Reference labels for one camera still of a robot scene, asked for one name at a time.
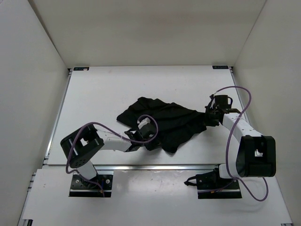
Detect black pleated skirt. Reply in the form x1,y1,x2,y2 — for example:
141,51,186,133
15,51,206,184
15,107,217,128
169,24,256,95
117,97,206,154

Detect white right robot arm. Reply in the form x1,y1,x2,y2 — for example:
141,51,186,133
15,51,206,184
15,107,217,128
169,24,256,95
205,94,276,189

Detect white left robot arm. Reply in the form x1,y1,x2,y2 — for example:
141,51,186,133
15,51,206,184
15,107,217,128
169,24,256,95
60,118,158,187

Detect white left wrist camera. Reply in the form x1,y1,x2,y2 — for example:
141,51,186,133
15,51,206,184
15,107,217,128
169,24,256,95
138,118,151,129

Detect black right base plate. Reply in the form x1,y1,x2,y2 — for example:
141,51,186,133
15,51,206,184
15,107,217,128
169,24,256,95
196,171,242,199

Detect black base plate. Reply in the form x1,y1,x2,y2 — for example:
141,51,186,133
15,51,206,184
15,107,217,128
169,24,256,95
196,171,242,199
69,174,113,198

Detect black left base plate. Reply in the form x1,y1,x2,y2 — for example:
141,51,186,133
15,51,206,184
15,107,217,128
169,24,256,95
69,174,113,198

